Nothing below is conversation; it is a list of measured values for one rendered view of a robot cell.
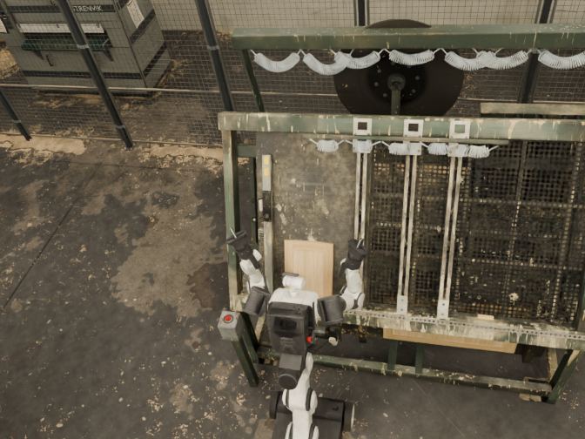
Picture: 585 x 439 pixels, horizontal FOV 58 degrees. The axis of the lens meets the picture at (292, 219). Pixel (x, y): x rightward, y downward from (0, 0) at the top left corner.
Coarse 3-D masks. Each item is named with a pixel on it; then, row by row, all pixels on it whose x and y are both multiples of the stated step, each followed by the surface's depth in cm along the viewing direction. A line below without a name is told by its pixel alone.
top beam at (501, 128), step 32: (224, 128) 315; (256, 128) 310; (288, 128) 306; (320, 128) 301; (352, 128) 297; (384, 128) 293; (448, 128) 284; (480, 128) 281; (512, 128) 277; (544, 128) 273; (576, 128) 270
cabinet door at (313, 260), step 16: (288, 240) 336; (304, 240) 335; (288, 256) 339; (304, 256) 337; (320, 256) 334; (304, 272) 340; (320, 272) 338; (288, 288) 346; (304, 288) 344; (320, 288) 341
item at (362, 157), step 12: (360, 120) 294; (360, 132) 296; (360, 144) 284; (360, 156) 304; (360, 168) 309; (360, 180) 311; (360, 192) 314; (360, 204) 316; (360, 216) 315; (360, 228) 320; (360, 276) 326; (360, 288) 328
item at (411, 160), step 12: (408, 120) 288; (420, 120) 286; (408, 132) 289; (420, 132) 288; (408, 144) 291; (420, 144) 290; (408, 156) 297; (408, 168) 299; (408, 180) 305; (408, 192) 304; (408, 204) 309; (408, 216) 311; (408, 228) 309; (408, 240) 312; (408, 252) 314; (408, 264) 316; (408, 276) 318; (396, 312) 327
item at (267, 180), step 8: (264, 176) 325; (264, 184) 326; (272, 216) 336; (264, 224) 334; (272, 224) 337; (264, 232) 336; (272, 232) 338; (264, 240) 338; (272, 240) 340; (272, 248) 341; (272, 256) 342; (272, 264) 343; (272, 272) 345; (272, 280) 346; (272, 288) 348
